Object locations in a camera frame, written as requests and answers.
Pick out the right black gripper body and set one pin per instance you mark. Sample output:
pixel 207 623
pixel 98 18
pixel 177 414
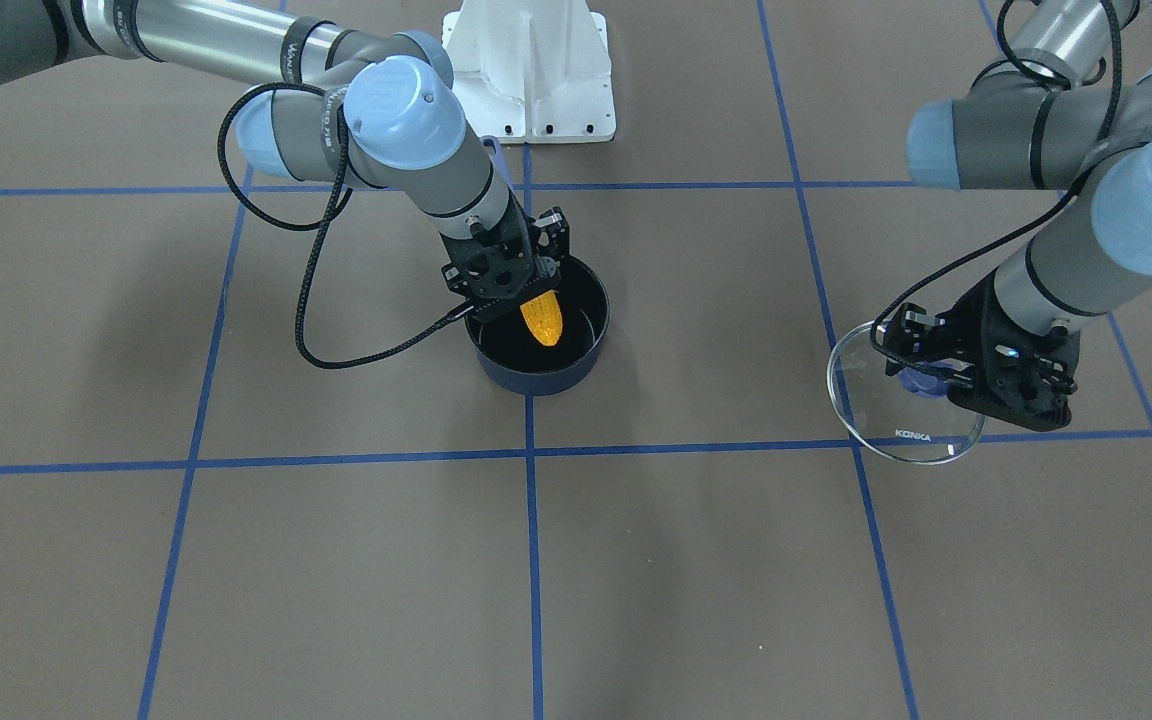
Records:
pixel 553 238

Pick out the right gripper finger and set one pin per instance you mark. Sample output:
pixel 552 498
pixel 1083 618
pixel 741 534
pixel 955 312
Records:
pixel 489 309
pixel 548 274

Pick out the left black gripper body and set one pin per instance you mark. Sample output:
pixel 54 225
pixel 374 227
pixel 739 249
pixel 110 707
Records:
pixel 971 322

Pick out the yellow corn cob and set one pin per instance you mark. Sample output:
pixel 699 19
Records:
pixel 543 318

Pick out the glass pot lid blue knob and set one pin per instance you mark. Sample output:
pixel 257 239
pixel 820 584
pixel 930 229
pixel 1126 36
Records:
pixel 905 416

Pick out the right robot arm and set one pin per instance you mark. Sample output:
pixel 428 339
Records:
pixel 339 105

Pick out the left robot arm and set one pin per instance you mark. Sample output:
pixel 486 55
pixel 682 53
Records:
pixel 1052 112

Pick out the blue saucepan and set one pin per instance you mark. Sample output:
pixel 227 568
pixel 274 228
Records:
pixel 515 361

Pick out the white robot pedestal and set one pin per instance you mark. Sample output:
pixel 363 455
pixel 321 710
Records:
pixel 533 71

